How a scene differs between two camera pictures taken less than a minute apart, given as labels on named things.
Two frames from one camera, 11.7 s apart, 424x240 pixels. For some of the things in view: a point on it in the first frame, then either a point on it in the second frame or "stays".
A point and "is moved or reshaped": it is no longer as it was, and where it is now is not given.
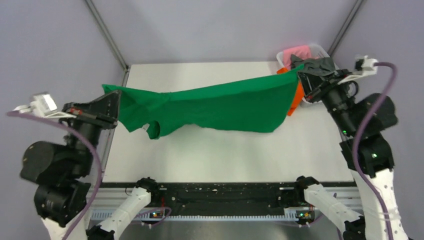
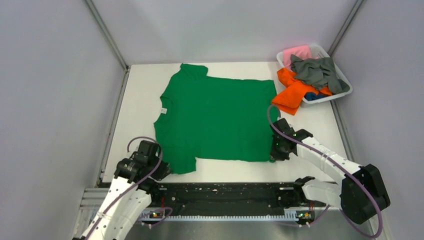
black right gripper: (315, 87) → (274, 155)
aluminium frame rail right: (352, 15) stays
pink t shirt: (303, 52) stays
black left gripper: (104, 110) → (156, 157)
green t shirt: (263, 105) is moved or reshaped
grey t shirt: (322, 66) stays
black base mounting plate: (224, 198) stays
